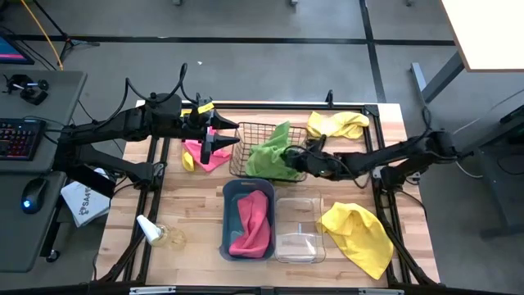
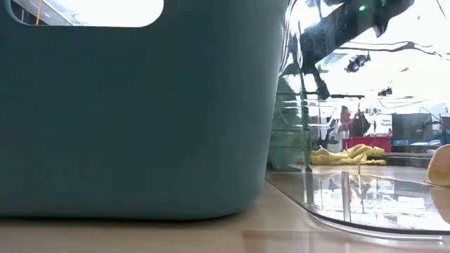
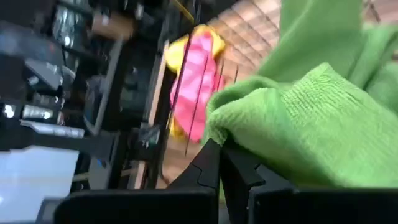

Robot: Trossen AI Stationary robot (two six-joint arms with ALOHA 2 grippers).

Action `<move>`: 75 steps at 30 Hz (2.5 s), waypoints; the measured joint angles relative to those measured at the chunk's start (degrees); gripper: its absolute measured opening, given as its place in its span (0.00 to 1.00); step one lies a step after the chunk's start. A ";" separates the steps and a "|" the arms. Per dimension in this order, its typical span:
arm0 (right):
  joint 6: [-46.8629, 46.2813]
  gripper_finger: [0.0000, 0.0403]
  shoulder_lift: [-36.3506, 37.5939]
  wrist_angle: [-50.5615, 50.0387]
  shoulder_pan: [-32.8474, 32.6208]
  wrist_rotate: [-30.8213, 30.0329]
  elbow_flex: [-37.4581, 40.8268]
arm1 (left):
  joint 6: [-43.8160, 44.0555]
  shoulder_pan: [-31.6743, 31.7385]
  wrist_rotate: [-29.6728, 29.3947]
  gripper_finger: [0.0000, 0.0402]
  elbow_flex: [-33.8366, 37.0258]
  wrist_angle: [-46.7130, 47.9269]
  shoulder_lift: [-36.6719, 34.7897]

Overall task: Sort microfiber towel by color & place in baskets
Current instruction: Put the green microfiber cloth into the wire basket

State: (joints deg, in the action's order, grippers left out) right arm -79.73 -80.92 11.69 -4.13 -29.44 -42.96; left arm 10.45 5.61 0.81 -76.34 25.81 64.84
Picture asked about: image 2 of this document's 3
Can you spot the clear plastic bin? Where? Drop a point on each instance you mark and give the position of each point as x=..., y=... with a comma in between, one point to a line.
x=369, y=207

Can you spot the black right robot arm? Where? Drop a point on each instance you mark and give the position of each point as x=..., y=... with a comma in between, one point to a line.
x=337, y=31

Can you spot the person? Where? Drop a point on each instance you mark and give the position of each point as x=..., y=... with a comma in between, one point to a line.
x=358, y=124

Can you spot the red box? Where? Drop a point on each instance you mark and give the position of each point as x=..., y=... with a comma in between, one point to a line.
x=369, y=143

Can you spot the dark grey equipment box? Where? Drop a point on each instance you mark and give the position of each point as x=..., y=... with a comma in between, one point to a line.
x=411, y=126

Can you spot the teal plastic bin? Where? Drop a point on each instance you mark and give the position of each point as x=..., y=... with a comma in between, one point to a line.
x=140, y=123

